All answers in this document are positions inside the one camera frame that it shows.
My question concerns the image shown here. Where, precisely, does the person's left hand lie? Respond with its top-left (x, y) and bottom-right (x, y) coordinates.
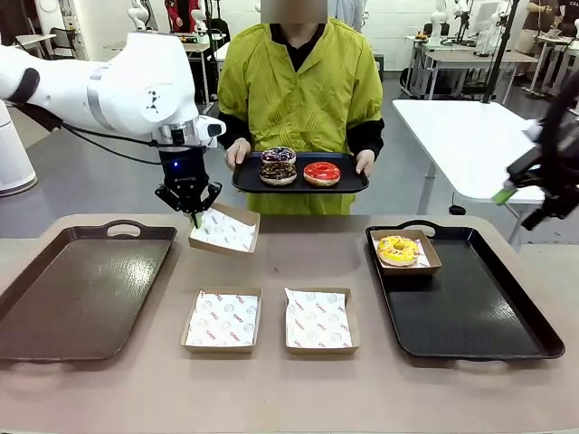
top-left (355, 150), bottom-right (376, 178)

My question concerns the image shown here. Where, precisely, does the brown plastic tray with handles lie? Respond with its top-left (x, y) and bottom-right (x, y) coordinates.
top-left (0, 220), bottom-right (177, 363)

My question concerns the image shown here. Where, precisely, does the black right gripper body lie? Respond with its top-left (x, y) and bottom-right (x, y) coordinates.
top-left (505, 151), bottom-right (551, 189)

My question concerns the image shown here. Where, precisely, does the person's right forearm black sleeve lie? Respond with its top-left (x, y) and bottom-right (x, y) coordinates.
top-left (216, 115), bottom-right (252, 150)

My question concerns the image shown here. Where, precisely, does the person's right hand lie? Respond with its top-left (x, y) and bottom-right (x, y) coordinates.
top-left (224, 137), bottom-right (252, 172)

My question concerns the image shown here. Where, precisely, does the white cylindrical pedestal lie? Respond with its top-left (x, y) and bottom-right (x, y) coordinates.
top-left (0, 99), bottom-right (38, 198)

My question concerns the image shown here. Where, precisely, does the large white table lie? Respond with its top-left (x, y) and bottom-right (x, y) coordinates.
top-left (391, 98), bottom-right (579, 248)

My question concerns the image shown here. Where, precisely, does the black right arm cable sleeve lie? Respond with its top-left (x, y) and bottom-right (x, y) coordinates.
top-left (540, 79), bottom-right (579, 200)

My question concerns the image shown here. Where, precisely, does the kraft paper food box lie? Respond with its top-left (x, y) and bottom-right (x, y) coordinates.
top-left (180, 288), bottom-right (263, 354)
top-left (370, 229), bottom-right (443, 277)
top-left (283, 287), bottom-right (362, 354)
top-left (187, 202), bottom-right (262, 256)

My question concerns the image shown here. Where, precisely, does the beige background work table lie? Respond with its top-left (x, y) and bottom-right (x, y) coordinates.
top-left (422, 48), bottom-right (539, 100)

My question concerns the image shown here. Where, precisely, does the white printed paper liner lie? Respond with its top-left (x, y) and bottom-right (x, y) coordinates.
top-left (190, 207), bottom-right (257, 253)
top-left (375, 237), bottom-right (432, 269)
top-left (185, 290), bottom-right (259, 348)
top-left (284, 288), bottom-right (353, 350)

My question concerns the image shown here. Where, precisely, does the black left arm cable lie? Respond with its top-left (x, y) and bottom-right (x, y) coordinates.
top-left (26, 102), bottom-right (166, 166)

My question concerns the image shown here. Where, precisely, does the black office chair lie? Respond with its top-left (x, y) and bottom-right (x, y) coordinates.
top-left (47, 26), bottom-right (87, 62)

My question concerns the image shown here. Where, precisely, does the person in white jacket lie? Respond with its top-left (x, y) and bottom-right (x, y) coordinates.
top-left (327, 0), bottom-right (367, 22)

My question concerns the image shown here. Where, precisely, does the person's left forearm black sleeve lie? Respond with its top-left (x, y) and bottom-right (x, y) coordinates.
top-left (346, 119), bottom-right (385, 159)

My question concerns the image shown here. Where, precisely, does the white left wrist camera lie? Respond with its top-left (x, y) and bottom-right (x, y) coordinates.
top-left (197, 115), bottom-right (227, 149)

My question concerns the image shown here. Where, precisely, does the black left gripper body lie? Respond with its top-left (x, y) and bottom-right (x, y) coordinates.
top-left (157, 146), bottom-right (212, 213)

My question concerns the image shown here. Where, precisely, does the person in red top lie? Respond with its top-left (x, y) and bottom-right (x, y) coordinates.
top-left (165, 0), bottom-right (203, 33)

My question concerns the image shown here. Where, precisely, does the person in green jacket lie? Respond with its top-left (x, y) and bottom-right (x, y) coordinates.
top-left (216, 0), bottom-right (385, 216)

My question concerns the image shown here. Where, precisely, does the small black serving tray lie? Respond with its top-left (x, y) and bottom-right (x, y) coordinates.
top-left (232, 151), bottom-right (370, 194)

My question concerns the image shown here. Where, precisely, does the person in brown shirt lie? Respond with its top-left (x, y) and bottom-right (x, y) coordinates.
top-left (515, 0), bottom-right (562, 82)

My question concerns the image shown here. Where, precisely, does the purple sprinkled donut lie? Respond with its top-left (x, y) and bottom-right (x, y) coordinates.
top-left (261, 146), bottom-right (298, 165)

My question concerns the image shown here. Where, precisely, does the red glazed donut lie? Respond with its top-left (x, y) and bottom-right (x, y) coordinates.
top-left (302, 161), bottom-right (341, 188)

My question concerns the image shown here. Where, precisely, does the yellow glazed sprinkled donut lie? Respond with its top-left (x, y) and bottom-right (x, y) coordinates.
top-left (377, 234), bottom-right (421, 268)

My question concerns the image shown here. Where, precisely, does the black plastic tray with handles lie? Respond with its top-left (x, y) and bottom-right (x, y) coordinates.
top-left (365, 220), bottom-right (566, 363)

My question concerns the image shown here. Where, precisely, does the grey background desk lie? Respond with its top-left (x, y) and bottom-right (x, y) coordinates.
top-left (13, 33), bottom-right (58, 60)

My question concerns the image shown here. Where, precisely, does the black camera stand pole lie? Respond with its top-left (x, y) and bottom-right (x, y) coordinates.
top-left (479, 0), bottom-right (521, 104)

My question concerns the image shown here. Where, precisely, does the chocolate sprinkled donut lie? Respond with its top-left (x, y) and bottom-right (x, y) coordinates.
top-left (258, 161), bottom-right (299, 186)

